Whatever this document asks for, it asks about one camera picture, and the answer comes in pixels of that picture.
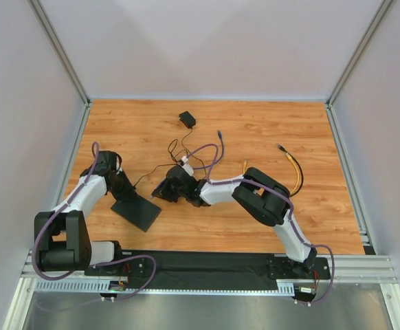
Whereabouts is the black network switch box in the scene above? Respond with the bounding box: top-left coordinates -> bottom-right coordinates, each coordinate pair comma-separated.
111,196 -> 162,232

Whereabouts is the thin black adapter cord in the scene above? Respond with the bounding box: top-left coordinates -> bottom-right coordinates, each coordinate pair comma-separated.
132,127 -> 208,190

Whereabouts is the blue ethernet cable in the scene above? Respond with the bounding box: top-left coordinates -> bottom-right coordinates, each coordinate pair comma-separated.
192,129 -> 225,173

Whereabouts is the yellow ethernet cable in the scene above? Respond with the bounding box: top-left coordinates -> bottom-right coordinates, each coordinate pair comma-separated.
242,153 -> 304,195

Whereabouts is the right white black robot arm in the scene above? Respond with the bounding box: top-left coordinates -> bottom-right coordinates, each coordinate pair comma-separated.
152,166 -> 317,273

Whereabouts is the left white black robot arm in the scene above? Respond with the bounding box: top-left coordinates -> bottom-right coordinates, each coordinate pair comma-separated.
32,151 -> 137,281

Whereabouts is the black power adapter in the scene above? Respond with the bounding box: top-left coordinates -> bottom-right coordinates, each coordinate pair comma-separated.
179,111 -> 197,129

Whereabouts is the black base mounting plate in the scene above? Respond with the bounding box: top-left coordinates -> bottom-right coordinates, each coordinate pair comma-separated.
85,250 -> 331,291

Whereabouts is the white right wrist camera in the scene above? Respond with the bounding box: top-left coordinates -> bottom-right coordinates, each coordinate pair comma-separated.
178,156 -> 195,176

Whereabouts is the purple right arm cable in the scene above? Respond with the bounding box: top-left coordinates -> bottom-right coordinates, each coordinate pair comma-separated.
184,143 -> 335,306

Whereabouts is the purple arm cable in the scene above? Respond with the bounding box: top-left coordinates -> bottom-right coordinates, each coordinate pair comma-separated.
184,143 -> 335,306
31,141 -> 158,303

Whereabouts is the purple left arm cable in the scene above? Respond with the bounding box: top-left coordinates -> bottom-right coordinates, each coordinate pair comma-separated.
31,141 -> 158,303

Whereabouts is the grey slotted cable duct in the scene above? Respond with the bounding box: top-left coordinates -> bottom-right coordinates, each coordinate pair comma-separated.
34,278 -> 296,295

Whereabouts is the left aluminium frame post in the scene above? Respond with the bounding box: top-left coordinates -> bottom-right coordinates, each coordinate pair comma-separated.
27,0 -> 91,105

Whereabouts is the aluminium frame post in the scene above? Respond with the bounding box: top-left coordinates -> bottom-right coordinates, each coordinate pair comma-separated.
326,0 -> 397,106
27,0 -> 91,105

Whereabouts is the front aluminium frame rail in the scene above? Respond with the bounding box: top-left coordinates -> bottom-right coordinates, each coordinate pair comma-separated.
21,254 -> 398,285

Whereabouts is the right aluminium frame post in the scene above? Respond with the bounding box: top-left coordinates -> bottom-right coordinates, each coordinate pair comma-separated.
326,0 -> 397,106

